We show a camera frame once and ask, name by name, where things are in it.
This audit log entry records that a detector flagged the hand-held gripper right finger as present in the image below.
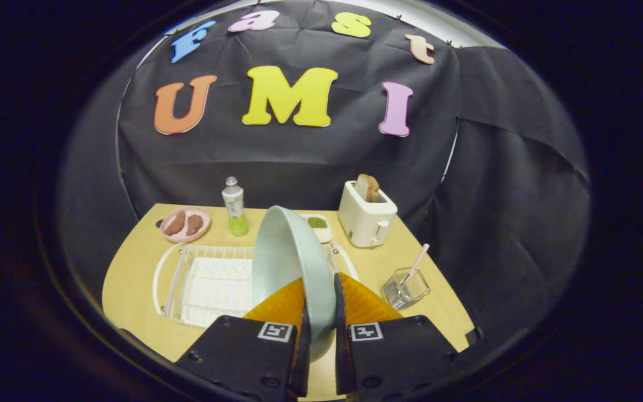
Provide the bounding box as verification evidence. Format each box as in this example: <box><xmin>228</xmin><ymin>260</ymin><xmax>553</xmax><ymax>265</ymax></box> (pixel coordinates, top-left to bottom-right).
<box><xmin>333</xmin><ymin>272</ymin><xmax>459</xmax><ymax>402</ymax></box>

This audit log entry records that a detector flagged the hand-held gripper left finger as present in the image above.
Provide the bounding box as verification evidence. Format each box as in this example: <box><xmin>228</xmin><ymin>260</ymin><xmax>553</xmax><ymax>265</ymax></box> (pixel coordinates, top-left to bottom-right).
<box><xmin>174</xmin><ymin>277</ymin><xmax>313</xmax><ymax>400</ymax></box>

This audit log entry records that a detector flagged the small wire basket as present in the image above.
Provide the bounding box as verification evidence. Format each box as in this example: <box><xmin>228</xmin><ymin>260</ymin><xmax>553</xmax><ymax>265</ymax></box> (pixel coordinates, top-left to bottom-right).
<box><xmin>382</xmin><ymin>267</ymin><xmax>431</xmax><ymax>310</ymax></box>

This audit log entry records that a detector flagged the pale green plate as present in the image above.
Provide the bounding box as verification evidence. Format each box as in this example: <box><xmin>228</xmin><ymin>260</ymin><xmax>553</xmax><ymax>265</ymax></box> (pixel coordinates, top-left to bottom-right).
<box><xmin>252</xmin><ymin>205</ymin><xmax>338</xmax><ymax>363</ymax></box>

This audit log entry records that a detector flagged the pink-handled metal spoon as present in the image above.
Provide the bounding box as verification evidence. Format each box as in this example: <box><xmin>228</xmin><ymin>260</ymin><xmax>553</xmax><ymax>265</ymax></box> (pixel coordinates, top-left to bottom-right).
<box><xmin>397</xmin><ymin>243</ymin><xmax>430</xmax><ymax>296</ymax></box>

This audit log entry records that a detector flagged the white wire dish rack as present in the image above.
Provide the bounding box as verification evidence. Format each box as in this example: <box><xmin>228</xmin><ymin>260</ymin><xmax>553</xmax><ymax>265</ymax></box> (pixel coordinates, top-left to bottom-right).
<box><xmin>152</xmin><ymin>241</ymin><xmax>358</xmax><ymax>330</ymax></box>

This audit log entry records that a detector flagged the small white dish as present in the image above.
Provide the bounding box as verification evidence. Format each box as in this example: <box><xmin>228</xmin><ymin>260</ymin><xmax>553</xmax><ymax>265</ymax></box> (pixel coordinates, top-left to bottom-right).
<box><xmin>299</xmin><ymin>214</ymin><xmax>334</xmax><ymax>245</ymax></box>

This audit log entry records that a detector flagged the green dish soap bottle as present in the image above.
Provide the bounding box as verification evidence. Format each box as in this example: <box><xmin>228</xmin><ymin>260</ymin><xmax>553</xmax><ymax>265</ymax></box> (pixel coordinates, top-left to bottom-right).
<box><xmin>222</xmin><ymin>176</ymin><xmax>249</xmax><ymax>237</ymax></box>

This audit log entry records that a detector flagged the pink plate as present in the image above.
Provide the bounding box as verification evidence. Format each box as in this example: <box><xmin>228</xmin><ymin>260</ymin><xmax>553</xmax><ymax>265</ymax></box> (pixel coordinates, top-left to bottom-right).
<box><xmin>160</xmin><ymin>206</ymin><xmax>212</xmax><ymax>243</ymax></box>

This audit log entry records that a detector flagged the white ribbed drain tray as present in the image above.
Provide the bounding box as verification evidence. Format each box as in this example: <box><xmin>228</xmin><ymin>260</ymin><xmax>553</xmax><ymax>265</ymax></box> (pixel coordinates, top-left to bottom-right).
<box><xmin>179</xmin><ymin>257</ymin><xmax>255</xmax><ymax>328</ymax></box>

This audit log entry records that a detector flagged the white toaster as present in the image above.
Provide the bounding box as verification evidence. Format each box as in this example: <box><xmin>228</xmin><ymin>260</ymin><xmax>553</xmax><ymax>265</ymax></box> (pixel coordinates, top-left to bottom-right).
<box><xmin>338</xmin><ymin>180</ymin><xmax>399</xmax><ymax>248</ymax></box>

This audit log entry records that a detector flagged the brown toast slice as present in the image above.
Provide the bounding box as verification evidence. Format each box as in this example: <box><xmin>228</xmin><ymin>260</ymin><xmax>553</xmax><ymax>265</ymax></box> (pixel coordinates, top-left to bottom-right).
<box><xmin>354</xmin><ymin>174</ymin><xmax>381</xmax><ymax>203</ymax></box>

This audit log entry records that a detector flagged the black backdrop cloth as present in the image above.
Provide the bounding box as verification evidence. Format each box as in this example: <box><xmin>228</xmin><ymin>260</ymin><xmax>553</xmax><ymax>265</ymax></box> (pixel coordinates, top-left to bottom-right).
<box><xmin>56</xmin><ymin>0</ymin><xmax>590</xmax><ymax>358</ymax></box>

